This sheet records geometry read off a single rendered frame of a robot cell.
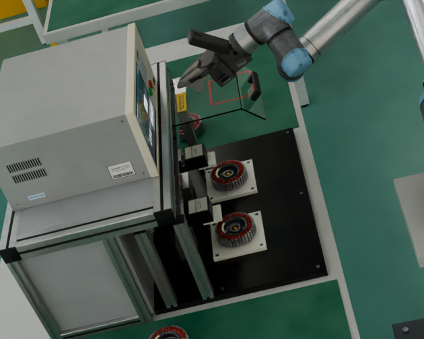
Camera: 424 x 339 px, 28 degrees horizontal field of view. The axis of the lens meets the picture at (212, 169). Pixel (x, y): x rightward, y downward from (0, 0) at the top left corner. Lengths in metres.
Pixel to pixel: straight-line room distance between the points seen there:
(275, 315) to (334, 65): 2.35
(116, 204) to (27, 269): 0.28
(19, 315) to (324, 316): 0.88
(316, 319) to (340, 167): 1.63
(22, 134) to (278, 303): 0.78
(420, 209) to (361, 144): 1.46
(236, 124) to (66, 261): 0.93
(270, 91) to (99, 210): 1.04
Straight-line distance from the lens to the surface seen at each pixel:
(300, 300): 2.21
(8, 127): 2.15
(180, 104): 2.43
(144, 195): 2.08
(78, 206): 2.14
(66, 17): 3.89
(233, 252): 2.33
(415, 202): 2.40
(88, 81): 2.19
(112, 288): 2.22
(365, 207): 3.50
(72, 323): 2.32
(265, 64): 3.09
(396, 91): 4.09
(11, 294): 2.57
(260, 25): 2.19
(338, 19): 2.32
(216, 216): 2.31
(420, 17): 2.20
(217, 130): 2.83
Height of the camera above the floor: 2.39
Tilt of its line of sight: 38 degrees down
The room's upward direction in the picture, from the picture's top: 19 degrees counter-clockwise
